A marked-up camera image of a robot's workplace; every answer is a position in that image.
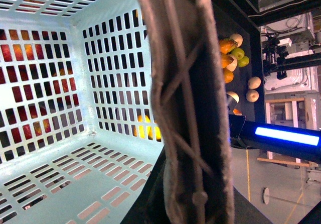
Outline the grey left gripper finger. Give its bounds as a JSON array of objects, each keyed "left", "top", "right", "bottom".
[{"left": 130, "top": 0, "right": 234, "bottom": 223}]

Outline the yellow lemon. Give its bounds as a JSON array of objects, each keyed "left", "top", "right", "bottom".
[{"left": 132, "top": 115, "right": 162, "bottom": 142}]

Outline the light blue plastic basket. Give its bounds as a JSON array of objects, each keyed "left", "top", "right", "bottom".
[{"left": 1, "top": 0, "right": 163, "bottom": 223}]

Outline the orange fruit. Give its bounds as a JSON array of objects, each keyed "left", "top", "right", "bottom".
[{"left": 219, "top": 38, "right": 238, "bottom": 54}]

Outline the black fruit display shelf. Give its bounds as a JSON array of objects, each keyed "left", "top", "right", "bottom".
[{"left": 209, "top": 0, "right": 321, "bottom": 124}]

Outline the green apple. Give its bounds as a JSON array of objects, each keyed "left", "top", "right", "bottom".
[{"left": 231, "top": 47, "right": 245, "bottom": 60}]

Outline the beige pear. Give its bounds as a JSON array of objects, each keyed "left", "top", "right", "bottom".
[{"left": 247, "top": 76, "right": 261, "bottom": 90}]

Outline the red apple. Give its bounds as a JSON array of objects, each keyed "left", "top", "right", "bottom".
[{"left": 1, "top": 29, "right": 82, "bottom": 144}]

